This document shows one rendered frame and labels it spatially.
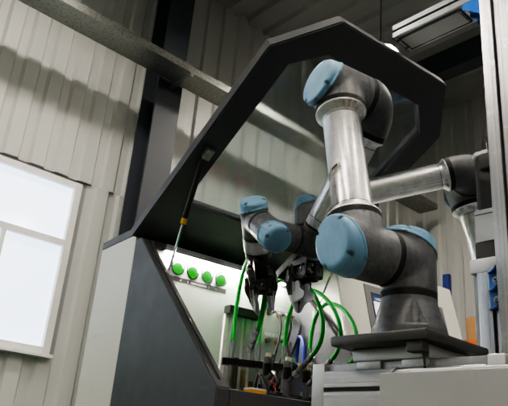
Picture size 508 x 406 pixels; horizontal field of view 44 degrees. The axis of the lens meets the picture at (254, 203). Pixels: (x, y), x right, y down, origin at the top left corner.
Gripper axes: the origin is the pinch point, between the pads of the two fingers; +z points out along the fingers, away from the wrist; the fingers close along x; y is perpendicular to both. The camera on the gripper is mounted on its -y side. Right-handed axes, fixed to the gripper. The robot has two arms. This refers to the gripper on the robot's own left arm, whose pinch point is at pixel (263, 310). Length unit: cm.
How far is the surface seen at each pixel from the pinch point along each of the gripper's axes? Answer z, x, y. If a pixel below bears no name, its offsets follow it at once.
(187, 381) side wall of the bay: 4.4, -22.8, 21.6
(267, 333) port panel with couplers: 34, 4, -39
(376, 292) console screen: 29, 47, -49
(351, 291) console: 24, 36, -43
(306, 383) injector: 32.1, 11.8, -5.1
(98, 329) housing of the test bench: 19, -54, -34
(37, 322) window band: 191, -172, -339
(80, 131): 58, -127, -469
